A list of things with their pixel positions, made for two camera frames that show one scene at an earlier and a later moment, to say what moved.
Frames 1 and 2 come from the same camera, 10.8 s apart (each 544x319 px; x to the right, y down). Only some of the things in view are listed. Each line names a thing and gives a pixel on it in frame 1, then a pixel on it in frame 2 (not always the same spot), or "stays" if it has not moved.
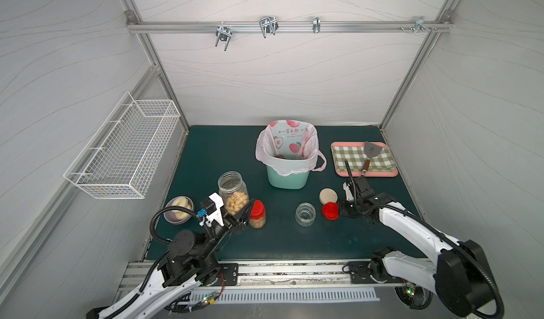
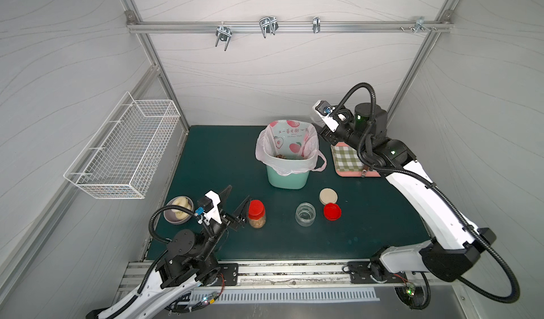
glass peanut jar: (305, 214) stays
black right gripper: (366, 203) to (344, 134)
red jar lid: (331, 210) stays
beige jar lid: (328, 195) stays
